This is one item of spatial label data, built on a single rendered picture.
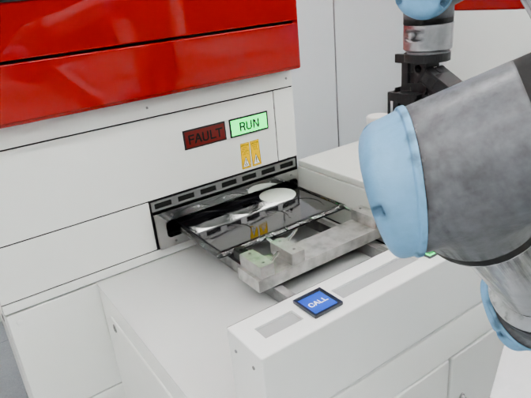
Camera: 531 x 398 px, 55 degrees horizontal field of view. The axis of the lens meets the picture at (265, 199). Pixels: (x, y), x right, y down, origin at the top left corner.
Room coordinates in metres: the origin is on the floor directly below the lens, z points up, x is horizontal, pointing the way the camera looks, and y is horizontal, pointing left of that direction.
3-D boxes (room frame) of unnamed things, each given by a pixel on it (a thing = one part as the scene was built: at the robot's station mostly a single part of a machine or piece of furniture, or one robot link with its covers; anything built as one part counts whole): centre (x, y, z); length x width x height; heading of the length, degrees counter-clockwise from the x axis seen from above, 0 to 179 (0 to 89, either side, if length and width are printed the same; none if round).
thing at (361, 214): (1.11, -0.24, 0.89); 0.08 x 0.03 x 0.03; 33
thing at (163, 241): (1.26, 0.09, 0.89); 0.44 x 0.02 x 0.10; 123
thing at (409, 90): (0.83, -0.27, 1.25); 0.09 x 0.08 x 0.12; 33
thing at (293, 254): (0.98, -0.04, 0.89); 0.08 x 0.03 x 0.03; 33
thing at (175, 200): (1.26, 0.09, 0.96); 0.44 x 0.01 x 0.02; 123
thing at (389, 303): (0.75, -0.18, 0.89); 0.55 x 0.09 x 0.14; 123
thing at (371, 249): (1.12, -0.20, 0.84); 0.50 x 0.02 x 0.03; 33
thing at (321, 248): (1.02, -0.10, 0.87); 0.36 x 0.08 x 0.03; 123
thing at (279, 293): (0.97, 0.03, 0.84); 0.50 x 0.02 x 0.03; 33
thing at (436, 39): (0.82, -0.27, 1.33); 0.08 x 0.08 x 0.05
